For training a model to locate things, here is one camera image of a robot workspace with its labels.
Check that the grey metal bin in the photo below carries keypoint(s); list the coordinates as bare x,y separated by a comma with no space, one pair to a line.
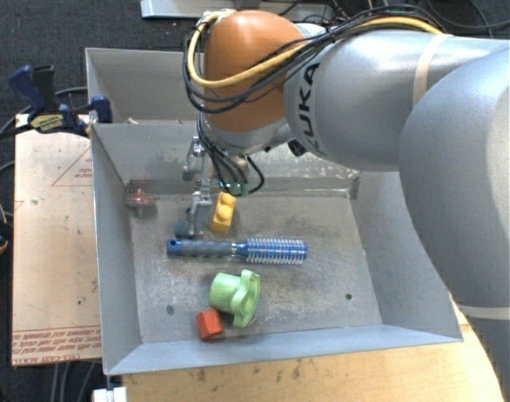
279,233

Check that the red-orange small block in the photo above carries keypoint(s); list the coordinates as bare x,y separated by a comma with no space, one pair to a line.
209,324

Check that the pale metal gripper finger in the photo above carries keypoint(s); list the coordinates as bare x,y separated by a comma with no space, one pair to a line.
200,218

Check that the yellow toy brick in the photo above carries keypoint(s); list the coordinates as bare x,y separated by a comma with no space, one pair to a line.
223,214

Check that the light green plastic knob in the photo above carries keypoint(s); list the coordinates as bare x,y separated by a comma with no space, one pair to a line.
231,295

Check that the red-brown spinning top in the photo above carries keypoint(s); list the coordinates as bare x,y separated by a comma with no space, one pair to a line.
140,199

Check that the blue hairbrush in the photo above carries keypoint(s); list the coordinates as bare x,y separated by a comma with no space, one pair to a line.
204,248

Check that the brown cardboard board, red print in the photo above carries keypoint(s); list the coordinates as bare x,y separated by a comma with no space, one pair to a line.
53,245

